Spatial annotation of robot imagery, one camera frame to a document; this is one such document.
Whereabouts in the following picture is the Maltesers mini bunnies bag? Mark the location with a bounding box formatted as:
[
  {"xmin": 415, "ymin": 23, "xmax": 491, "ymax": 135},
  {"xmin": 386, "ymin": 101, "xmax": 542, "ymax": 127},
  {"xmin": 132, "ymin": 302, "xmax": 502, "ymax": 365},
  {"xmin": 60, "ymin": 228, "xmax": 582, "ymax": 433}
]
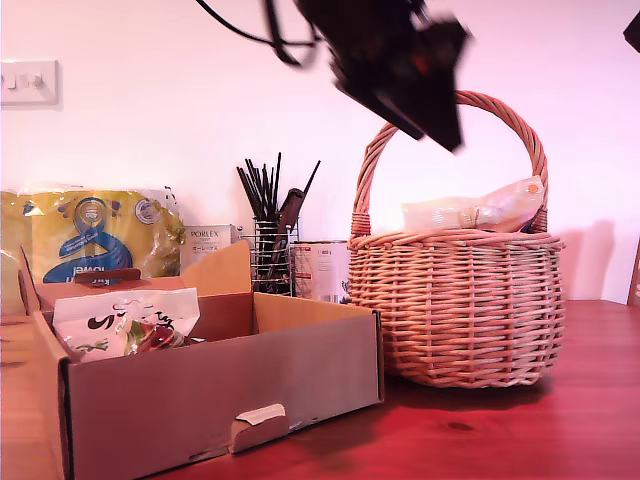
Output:
[{"xmin": 401, "ymin": 175, "xmax": 545, "ymax": 234}]

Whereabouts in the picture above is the white Galaxy egg bag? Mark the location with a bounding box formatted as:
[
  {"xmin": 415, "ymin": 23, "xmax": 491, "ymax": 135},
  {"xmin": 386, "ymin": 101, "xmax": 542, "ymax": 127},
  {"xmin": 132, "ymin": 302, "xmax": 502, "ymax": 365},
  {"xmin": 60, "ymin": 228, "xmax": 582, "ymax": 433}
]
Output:
[{"xmin": 52, "ymin": 287, "xmax": 202, "ymax": 364}]

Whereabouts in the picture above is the woven wicker basket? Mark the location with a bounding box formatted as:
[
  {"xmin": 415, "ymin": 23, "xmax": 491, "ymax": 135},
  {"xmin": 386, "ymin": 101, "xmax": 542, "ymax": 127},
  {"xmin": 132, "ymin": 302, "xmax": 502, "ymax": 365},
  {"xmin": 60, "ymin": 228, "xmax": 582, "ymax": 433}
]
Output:
[{"xmin": 348, "ymin": 90, "xmax": 566, "ymax": 390}]

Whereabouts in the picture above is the white Porlex box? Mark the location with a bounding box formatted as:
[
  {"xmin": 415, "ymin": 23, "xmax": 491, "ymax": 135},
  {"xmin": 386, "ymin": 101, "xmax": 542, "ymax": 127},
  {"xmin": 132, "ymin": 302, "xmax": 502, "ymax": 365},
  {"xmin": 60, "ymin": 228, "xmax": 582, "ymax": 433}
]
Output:
[{"xmin": 180, "ymin": 223, "xmax": 241, "ymax": 271}]

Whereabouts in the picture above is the brown cardboard box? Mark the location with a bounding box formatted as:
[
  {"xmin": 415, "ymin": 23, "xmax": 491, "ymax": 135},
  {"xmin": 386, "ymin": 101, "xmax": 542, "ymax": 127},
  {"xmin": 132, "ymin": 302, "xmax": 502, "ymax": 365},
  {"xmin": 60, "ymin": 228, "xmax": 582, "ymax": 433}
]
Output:
[{"xmin": 17, "ymin": 239, "xmax": 385, "ymax": 480}]

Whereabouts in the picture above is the black chopstick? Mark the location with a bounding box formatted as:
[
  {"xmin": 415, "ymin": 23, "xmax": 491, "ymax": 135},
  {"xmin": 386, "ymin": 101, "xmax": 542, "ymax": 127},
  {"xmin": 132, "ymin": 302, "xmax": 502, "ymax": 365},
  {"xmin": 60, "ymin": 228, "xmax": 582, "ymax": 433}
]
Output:
[
  {"xmin": 243, "ymin": 158, "xmax": 275, "ymax": 219},
  {"xmin": 269, "ymin": 152, "xmax": 282, "ymax": 221},
  {"xmin": 236, "ymin": 167, "xmax": 264, "ymax": 220},
  {"xmin": 292, "ymin": 159, "xmax": 321, "ymax": 201}
]

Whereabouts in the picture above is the white label tin can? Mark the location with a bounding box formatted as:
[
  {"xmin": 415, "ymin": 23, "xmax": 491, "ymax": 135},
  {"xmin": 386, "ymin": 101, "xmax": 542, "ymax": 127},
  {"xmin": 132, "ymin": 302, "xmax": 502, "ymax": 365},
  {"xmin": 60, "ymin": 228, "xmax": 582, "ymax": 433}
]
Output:
[{"xmin": 291, "ymin": 239, "xmax": 351, "ymax": 305}]

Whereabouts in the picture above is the yellow kitchen towel pack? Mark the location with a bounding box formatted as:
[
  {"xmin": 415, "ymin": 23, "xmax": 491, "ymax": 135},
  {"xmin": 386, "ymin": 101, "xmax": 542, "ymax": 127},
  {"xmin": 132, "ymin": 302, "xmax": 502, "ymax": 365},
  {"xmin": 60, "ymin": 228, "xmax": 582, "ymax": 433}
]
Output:
[{"xmin": 0, "ymin": 182, "xmax": 185, "ymax": 316}]

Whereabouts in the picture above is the chrome wire utensil holder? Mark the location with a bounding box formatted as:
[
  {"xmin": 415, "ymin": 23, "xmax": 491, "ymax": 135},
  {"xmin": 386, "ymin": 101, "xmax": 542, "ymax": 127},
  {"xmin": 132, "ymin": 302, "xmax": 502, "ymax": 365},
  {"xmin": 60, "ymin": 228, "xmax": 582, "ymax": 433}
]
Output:
[{"xmin": 251, "ymin": 215, "xmax": 300, "ymax": 296}]

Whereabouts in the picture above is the white light switch plate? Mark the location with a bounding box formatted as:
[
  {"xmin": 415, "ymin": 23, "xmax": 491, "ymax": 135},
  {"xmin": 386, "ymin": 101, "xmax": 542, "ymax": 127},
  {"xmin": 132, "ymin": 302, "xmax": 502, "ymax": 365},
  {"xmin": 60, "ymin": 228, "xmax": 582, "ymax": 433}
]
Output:
[{"xmin": 0, "ymin": 59, "xmax": 59, "ymax": 106}]

